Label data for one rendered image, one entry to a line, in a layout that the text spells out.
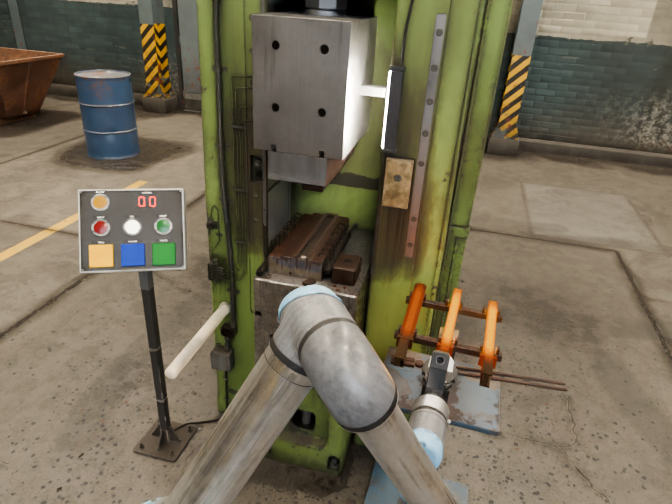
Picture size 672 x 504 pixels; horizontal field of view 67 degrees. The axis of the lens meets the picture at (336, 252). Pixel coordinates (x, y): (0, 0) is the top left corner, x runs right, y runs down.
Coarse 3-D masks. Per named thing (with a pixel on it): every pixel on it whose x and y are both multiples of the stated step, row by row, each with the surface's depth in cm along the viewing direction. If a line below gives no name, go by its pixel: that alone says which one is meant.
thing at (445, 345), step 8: (456, 288) 176; (456, 296) 171; (456, 304) 166; (448, 312) 162; (456, 312) 162; (448, 320) 158; (448, 328) 154; (448, 336) 151; (440, 344) 146; (448, 344) 147; (448, 352) 143
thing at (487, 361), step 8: (488, 304) 169; (496, 304) 168; (488, 312) 163; (496, 312) 164; (488, 320) 159; (488, 328) 155; (488, 336) 152; (488, 344) 148; (488, 352) 145; (480, 360) 143; (488, 360) 140; (496, 360) 141; (488, 368) 137; (480, 376) 140; (488, 376) 135; (480, 384) 137; (488, 384) 137
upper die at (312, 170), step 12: (276, 156) 165; (288, 156) 164; (300, 156) 163; (312, 156) 162; (348, 156) 193; (276, 168) 167; (288, 168) 166; (300, 168) 165; (312, 168) 164; (324, 168) 163; (336, 168) 176; (288, 180) 168; (300, 180) 167; (312, 180) 166; (324, 180) 165
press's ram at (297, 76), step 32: (256, 32) 150; (288, 32) 148; (320, 32) 145; (352, 32) 145; (256, 64) 154; (288, 64) 151; (320, 64) 149; (352, 64) 152; (256, 96) 158; (288, 96) 156; (320, 96) 153; (352, 96) 159; (384, 96) 167; (256, 128) 163; (288, 128) 160; (320, 128) 157; (352, 128) 167
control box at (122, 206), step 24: (96, 192) 171; (120, 192) 172; (144, 192) 174; (168, 192) 175; (96, 216) 170; (120, 216) 172; (144, 216) 173; (168, 216) 175; (96, 240) 170; (120, 240) 172; (144, 240) 173; (168, 240) 174; (120, 264) 171
